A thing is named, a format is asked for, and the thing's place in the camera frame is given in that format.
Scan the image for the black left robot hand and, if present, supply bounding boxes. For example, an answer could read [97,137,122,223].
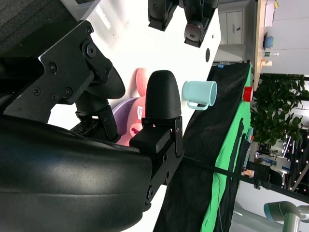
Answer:
[147,0,219,48]

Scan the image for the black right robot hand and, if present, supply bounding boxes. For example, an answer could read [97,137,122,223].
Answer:
[0,20,185,232]

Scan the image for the pink plush doll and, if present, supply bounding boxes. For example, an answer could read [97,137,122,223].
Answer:
[116,68,151,147]

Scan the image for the purple plate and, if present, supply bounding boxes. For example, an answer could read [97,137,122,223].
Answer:
[112,97,140,136]

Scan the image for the white cabinet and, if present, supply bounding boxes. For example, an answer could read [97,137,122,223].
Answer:
[218,9,257,45]

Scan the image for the light blue mug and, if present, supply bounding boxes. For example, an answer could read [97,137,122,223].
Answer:
[181,80,218,111]

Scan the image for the blue bowl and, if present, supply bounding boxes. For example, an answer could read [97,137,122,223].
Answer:
[264,33,276,49]

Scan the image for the green leafy plant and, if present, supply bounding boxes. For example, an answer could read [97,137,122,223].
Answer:
[250,73,309,148]

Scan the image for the black cloth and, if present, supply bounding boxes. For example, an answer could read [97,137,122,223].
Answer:
[153,61,252,232]

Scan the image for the green cloth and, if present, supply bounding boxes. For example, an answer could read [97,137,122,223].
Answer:
[200,63,254,232]

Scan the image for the black stand pole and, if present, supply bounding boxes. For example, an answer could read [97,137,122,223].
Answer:
[182,156,309,202]

